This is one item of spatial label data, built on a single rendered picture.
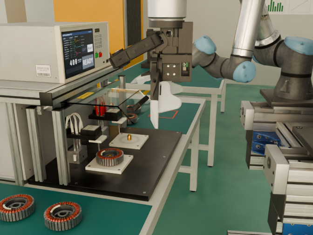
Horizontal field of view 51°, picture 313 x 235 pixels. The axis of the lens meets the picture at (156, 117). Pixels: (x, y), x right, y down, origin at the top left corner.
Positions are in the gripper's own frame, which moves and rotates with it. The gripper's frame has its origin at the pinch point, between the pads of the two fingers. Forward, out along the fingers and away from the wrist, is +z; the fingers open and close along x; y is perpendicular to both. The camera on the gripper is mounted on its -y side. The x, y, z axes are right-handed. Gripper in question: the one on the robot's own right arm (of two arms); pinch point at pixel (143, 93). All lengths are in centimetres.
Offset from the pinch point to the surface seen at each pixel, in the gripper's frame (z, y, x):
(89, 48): 6.5, -10.7, -26.5
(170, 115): 24, -48, 43
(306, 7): -94, -463, 260
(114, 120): 23.2, -4.6, 3.5
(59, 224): 20, 58, -9
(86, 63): 10.0, -5.9, -23.7
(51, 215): 23, 55, -11
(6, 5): 214, -333, -93
